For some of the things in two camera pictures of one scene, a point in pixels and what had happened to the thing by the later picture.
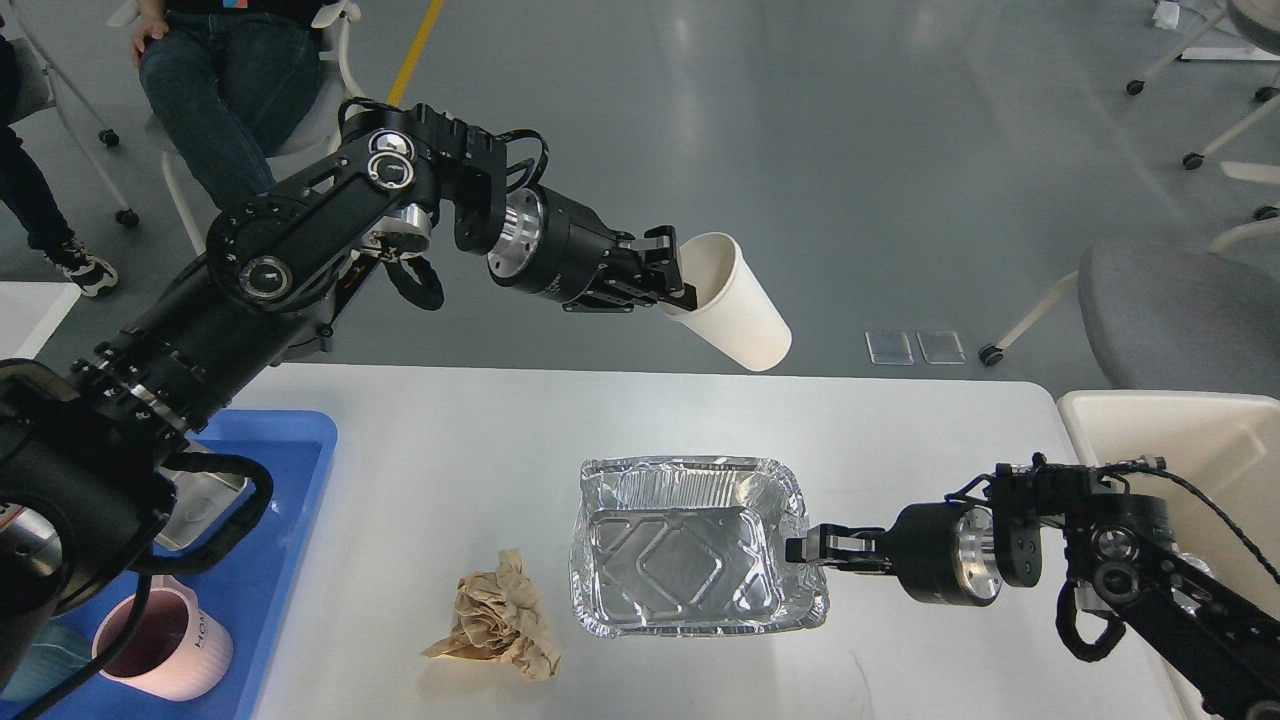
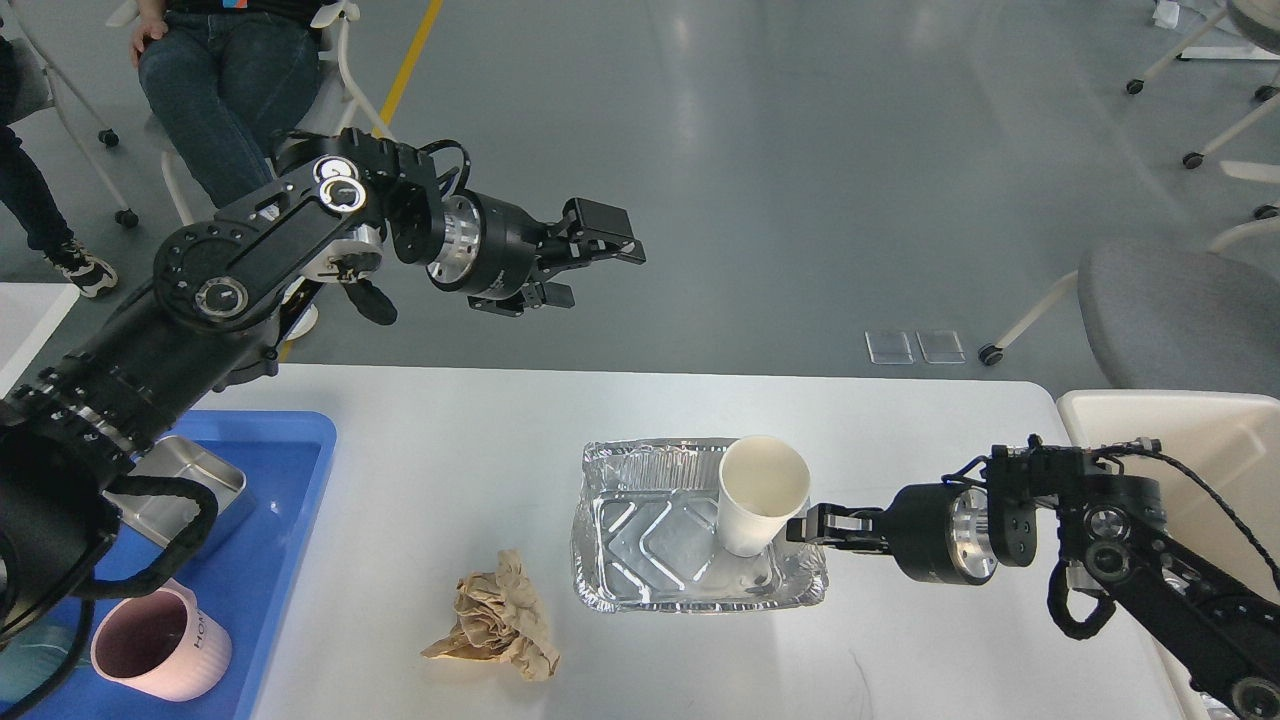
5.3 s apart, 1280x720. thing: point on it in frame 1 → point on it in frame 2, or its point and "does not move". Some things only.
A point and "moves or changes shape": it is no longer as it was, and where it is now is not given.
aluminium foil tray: x=690 y=546 moves or changes shape
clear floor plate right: x=941 y=347 does not move
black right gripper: x=940 y=552 → x=936 y=532
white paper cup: x=732 y=312 → x=762 y=481
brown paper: x=499 y=617 does not move
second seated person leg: x=26 y=194 does not move
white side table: x=30 y=314 does not move
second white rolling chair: x=38 y=76 does not move
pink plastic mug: x=176 y=650 does not move
